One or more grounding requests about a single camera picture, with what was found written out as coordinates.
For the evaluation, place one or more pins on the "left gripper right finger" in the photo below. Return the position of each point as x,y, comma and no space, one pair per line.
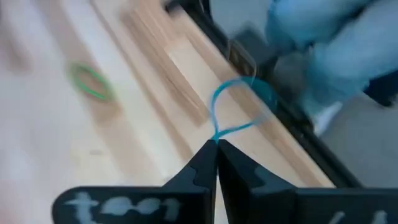
264,202

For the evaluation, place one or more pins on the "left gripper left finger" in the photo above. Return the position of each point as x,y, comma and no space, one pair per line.
186,202

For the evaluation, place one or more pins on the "thick teal rubber band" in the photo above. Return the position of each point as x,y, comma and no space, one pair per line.
212,109

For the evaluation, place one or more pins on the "large green rubber band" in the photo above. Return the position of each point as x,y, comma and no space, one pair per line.
89,90

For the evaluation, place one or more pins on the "person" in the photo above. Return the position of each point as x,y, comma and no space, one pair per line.
342,46

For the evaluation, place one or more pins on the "black table edge rail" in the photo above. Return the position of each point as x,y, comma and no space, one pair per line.
311,137

